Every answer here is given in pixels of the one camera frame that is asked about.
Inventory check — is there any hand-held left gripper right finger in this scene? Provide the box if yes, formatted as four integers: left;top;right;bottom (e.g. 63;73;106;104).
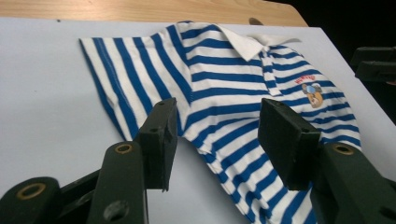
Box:
257;97;396;224

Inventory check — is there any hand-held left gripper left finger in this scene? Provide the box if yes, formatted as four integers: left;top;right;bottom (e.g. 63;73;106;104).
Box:
87;97;178;224

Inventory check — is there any blue white striped polo shirt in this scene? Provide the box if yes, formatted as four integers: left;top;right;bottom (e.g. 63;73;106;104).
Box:
78;21;362;224

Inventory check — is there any white board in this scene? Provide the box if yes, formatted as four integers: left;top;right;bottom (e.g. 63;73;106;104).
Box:
0;17;396;224

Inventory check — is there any wooden table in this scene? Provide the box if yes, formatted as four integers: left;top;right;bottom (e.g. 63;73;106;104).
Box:
0;0;309;28

